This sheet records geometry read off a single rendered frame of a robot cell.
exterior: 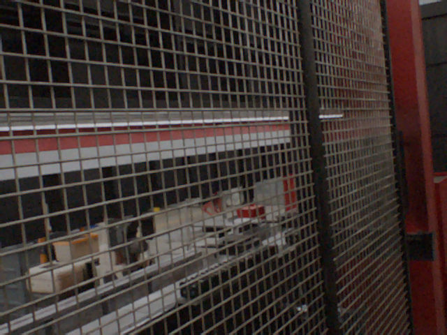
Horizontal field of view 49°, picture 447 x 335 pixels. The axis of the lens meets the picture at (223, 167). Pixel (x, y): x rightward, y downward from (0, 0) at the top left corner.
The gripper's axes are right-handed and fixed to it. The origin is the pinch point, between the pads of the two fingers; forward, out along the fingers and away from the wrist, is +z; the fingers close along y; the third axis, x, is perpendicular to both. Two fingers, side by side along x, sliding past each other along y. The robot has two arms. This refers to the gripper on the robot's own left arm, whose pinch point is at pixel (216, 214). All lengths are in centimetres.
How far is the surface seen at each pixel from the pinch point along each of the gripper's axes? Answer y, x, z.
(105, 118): -105, -60, -18
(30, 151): -113, -39, -23
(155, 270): -71, -17, 15
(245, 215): 153, 84, -12
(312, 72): -97, -108, 4
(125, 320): -113, -43, 27
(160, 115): -84, -60, -19
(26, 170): -115, -37, -19
